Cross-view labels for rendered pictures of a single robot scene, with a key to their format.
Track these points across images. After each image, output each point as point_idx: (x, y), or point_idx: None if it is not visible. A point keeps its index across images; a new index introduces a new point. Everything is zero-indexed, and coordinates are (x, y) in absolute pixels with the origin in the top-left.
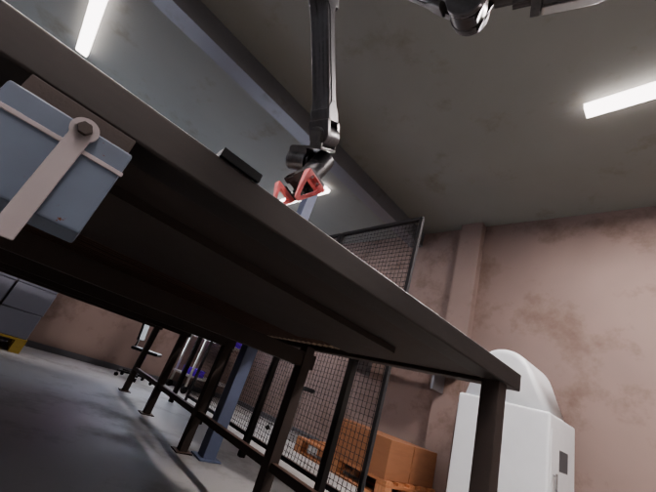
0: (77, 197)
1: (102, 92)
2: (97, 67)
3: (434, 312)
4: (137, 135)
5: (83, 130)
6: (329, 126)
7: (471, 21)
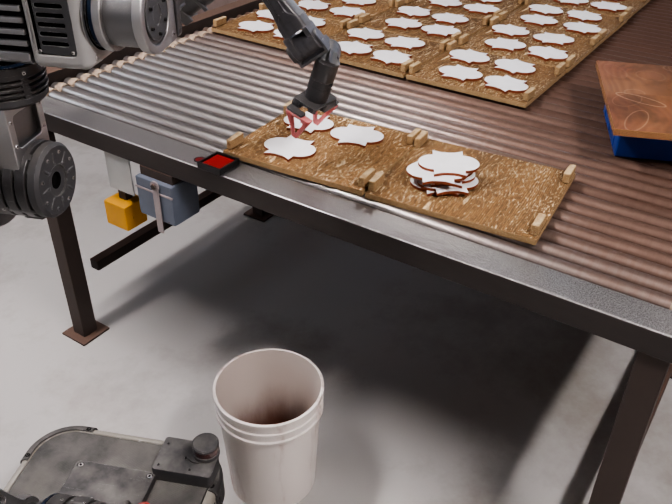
0: (168, 213)
1: (153, 160)
2: (147, 148)
3: (428, 250)
4: (170, 173)
5: (152, 188)
6: (290, 46)
7: (194, 13)
